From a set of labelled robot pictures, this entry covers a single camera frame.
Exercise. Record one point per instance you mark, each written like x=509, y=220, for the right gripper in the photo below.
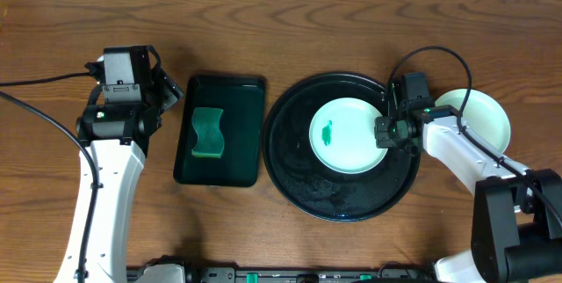
x=382, y=138

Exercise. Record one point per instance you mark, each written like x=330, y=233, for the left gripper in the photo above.
x=167, y=88

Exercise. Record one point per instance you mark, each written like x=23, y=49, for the light green plate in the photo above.
x=342, y=136
x=483, y=116

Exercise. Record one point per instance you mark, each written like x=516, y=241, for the green sponge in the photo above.
x=206, y=124

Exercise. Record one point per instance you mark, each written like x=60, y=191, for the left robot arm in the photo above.
x=111, y=165

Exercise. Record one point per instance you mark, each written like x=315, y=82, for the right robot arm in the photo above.
x=516, y=222

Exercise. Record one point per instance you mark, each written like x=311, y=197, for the black rectangular tray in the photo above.
x=242, y=100

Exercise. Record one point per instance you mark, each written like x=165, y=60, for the round black tray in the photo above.
x=301, y=176

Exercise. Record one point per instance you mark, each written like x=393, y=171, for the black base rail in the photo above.
x=173, y=269

